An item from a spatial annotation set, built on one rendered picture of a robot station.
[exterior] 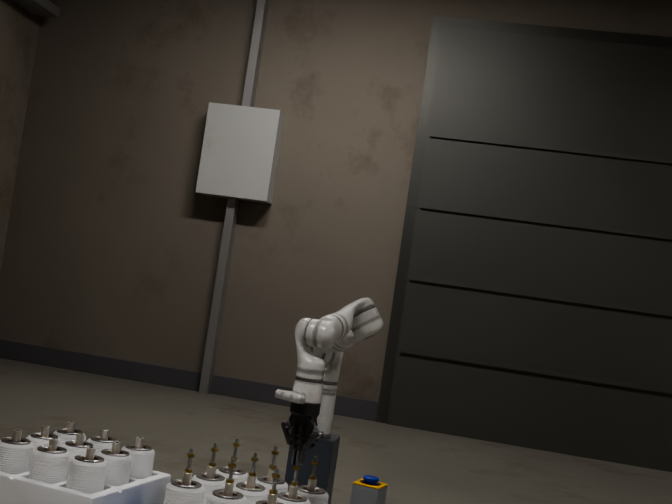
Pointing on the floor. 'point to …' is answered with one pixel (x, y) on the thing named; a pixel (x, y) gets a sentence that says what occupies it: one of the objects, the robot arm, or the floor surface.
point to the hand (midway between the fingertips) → (297, 457)
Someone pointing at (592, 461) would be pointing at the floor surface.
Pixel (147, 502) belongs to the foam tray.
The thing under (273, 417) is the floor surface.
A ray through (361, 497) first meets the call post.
